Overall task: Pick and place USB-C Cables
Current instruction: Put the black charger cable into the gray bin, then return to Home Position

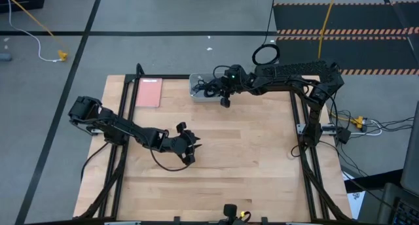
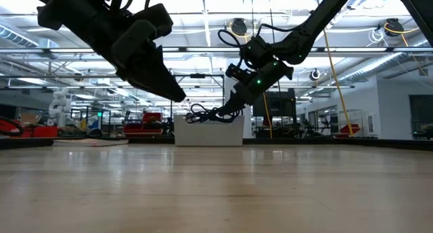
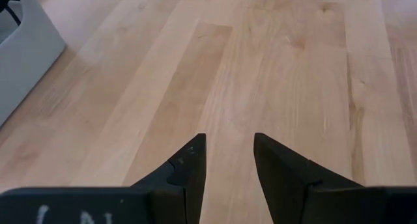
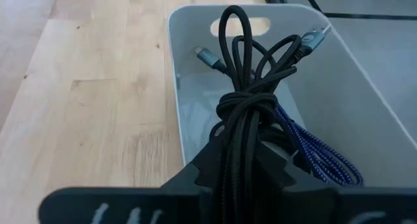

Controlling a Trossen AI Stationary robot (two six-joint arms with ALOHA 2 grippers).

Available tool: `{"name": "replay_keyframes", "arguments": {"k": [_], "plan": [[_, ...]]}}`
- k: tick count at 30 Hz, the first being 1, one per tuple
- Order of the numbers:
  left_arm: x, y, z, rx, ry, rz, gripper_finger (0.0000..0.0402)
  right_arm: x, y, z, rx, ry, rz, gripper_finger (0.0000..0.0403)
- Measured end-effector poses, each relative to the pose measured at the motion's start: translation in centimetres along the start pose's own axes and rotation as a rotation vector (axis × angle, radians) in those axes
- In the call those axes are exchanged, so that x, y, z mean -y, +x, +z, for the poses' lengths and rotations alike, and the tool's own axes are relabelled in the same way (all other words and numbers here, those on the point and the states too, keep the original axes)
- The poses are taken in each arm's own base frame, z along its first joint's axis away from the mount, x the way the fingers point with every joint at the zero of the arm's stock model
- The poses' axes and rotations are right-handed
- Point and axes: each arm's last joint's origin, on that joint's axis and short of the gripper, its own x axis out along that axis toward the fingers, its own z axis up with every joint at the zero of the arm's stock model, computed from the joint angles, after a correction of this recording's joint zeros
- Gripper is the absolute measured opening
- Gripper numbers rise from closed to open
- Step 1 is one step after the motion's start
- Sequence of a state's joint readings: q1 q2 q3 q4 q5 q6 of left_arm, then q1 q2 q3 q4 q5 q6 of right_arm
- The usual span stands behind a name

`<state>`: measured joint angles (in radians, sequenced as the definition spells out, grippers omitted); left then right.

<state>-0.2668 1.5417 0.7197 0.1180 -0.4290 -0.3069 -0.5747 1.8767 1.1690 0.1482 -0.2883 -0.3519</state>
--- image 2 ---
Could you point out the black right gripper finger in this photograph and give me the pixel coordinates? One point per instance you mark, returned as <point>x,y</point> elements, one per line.
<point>233,106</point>

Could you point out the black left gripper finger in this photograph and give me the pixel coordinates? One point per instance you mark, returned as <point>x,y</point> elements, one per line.
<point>152,74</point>

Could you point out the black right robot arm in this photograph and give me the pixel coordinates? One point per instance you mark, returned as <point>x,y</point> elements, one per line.
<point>304,33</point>

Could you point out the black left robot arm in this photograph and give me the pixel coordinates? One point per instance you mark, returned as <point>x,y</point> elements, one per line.
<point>78,16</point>

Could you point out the black monitor cabinet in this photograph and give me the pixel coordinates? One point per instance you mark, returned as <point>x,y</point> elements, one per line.
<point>277,114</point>

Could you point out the white plastic bin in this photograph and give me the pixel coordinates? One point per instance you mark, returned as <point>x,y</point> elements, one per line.
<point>208,134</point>

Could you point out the red tool chest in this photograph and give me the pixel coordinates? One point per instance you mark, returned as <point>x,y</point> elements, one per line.
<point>145,124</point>

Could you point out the red angled sign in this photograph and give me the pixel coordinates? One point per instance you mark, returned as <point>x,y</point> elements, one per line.
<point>348,128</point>

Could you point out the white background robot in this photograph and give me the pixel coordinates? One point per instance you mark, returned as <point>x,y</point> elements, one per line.
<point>60,106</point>

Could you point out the black table edge strip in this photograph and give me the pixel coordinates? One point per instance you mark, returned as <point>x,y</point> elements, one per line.
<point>25,142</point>

